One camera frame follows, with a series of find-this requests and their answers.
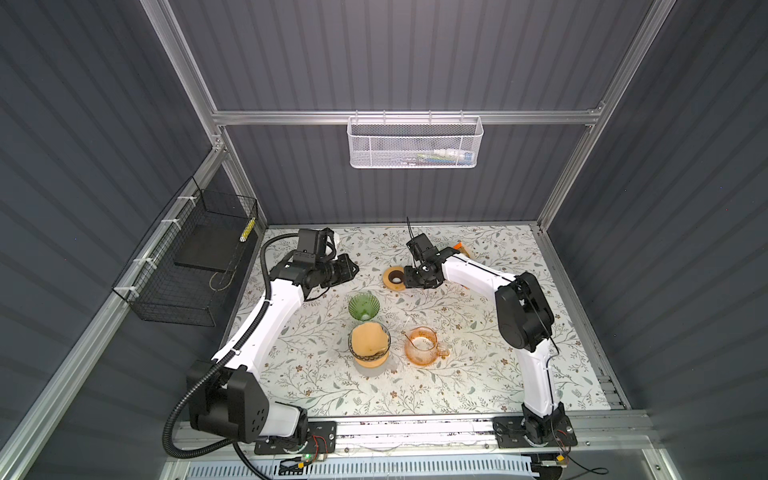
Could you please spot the grey clear glass dripper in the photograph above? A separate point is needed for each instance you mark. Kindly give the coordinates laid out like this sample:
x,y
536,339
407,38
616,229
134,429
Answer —
x,y
369,359

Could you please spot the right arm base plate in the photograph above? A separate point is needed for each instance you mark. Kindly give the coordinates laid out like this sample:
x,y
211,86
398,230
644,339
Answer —
x,y
519,432

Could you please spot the black wire mesh basket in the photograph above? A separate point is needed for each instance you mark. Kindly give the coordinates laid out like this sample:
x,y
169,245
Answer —
x,y
157,290

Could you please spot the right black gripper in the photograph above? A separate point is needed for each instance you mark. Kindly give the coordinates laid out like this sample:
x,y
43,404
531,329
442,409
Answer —
x,y
409,282

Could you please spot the white perforated vent strip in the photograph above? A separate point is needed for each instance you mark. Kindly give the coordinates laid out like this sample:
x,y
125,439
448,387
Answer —
x,y
495,466

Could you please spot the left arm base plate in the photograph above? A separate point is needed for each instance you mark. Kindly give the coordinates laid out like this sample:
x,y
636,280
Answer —
x,y
315,437

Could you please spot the green glass dripper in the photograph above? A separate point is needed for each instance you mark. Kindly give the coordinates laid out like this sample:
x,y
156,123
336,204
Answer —
x,y
364,306

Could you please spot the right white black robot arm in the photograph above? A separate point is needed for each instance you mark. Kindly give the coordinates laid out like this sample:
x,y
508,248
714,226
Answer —
x,y
524,318

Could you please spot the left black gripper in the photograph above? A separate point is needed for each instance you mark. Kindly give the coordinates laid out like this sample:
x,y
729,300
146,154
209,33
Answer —
x,y
346,273

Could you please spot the yellow marker pen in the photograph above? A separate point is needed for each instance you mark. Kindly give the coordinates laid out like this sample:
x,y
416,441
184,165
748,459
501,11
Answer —
x,y
247,230

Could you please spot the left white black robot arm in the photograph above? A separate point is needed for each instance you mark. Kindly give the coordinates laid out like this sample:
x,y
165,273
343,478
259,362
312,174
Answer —
x,y
232,404

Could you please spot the white wire mesh basket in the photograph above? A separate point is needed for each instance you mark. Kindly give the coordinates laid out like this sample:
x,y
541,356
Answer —
x,y
374,141

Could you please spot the items in white basket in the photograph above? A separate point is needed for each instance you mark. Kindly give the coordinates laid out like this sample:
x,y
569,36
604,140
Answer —
x,y
441,157

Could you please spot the black flat pad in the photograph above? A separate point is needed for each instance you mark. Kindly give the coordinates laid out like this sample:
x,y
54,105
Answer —
x,y
210,248

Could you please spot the orange coffee filter pack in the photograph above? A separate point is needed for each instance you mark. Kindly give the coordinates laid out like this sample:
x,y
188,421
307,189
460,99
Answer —
x,y
462,249

